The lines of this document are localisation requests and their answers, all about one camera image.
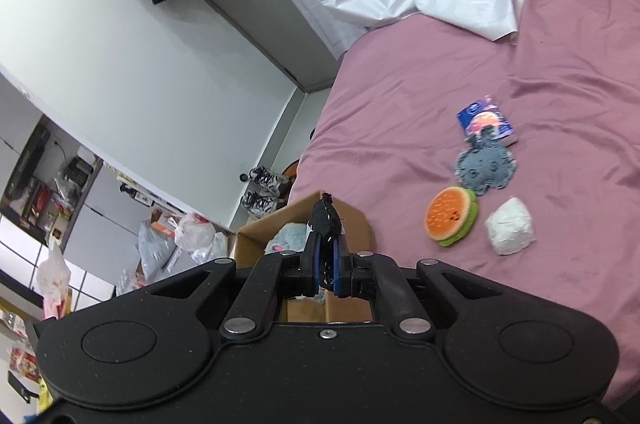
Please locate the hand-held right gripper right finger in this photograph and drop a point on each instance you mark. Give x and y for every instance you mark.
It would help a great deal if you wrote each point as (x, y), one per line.
(340, 269)

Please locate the cardboard box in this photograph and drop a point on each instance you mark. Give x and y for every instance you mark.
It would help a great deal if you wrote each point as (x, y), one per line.
(257, 241)

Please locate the white and pink plastic bag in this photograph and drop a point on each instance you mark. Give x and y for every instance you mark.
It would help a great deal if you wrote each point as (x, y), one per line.
(54, 279)

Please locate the grey plastic bag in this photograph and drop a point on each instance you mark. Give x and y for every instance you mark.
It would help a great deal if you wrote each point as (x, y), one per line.
(157, 249)

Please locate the white and red plastic bag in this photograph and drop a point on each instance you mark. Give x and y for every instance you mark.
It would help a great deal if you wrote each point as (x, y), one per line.
(197, 231)

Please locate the pink bed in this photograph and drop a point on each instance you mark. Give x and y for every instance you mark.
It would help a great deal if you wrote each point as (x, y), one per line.
(550, 54)

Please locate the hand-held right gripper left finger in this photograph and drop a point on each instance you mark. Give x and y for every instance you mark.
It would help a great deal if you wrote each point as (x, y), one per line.
(312, 266)

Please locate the blue printed card packet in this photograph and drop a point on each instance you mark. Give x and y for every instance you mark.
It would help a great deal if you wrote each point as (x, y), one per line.
(482, 113)

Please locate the light blue plush toy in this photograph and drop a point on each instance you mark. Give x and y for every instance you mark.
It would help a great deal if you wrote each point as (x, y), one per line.
(287, 236)

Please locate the cluttered storage shelf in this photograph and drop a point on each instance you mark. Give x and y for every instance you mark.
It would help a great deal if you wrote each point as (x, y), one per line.
(45, 189)

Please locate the burger plush toy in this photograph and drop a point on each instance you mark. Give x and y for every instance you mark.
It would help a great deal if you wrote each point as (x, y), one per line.
(447, 211)

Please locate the black soft toy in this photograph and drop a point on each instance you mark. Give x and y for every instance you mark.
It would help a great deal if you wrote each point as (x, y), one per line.
(325, 216)

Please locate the white crumpled soft ball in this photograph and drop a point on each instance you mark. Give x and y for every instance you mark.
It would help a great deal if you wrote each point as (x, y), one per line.
(510, 226)

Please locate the black and white sneaker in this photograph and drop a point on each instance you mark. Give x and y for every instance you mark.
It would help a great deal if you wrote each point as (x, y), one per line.
(267, 179)
(257, 203)

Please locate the grey plush toy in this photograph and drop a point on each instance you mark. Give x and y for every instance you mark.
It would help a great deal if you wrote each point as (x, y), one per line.
(482, 167)

